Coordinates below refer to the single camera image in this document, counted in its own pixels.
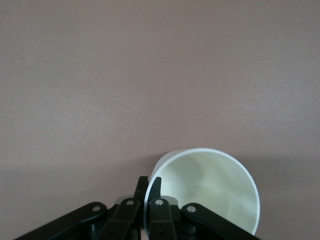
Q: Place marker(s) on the brown table cover mat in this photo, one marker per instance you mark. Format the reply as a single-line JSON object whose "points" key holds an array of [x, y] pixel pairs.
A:
{"points": [[100, 75]]}

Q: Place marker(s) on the white plastic cup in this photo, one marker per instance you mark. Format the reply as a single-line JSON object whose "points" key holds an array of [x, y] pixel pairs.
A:
{"points": [[212, 185]]}

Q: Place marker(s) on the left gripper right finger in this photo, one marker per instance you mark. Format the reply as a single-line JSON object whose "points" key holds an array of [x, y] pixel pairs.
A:
{"points": [[162, 220]]}

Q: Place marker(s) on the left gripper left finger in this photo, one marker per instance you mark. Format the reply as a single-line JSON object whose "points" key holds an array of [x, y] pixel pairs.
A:
{"points": [[120, 220]]}

